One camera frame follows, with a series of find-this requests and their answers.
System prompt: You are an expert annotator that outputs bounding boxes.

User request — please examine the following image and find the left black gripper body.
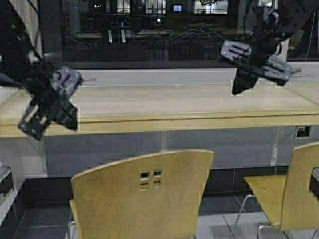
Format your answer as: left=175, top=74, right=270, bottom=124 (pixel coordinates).
left=18, top=66, right=84, bottom=141

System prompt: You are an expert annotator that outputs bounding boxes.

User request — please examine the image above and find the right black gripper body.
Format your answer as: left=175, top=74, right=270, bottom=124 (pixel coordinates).
left=220, top=32, right=292, bottom=95

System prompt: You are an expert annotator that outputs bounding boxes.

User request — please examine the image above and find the plywood chair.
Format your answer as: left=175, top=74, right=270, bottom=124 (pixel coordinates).
left=230, top=142, right=319, bottom=239
left=66, top=149, right=215, bottom=239

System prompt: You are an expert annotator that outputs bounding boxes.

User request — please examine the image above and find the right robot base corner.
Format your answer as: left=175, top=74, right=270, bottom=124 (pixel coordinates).
left=309, top=167, right=319, bottom=199

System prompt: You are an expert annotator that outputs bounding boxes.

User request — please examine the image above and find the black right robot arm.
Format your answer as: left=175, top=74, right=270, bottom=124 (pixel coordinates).
left=220, top=0, right=319, bottom=95

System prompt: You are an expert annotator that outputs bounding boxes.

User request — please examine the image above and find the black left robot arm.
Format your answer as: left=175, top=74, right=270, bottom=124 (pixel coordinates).
left=0, top=0, right=84, bottom=140

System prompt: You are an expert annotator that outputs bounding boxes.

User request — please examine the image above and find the long wooden counter table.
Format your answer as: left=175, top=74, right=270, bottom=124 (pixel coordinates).
left=45, top=82, right=319, bottom=137

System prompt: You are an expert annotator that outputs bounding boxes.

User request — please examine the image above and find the wall power outlet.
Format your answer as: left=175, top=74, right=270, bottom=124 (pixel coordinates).
left=295, top=126, right=311, bottom=139

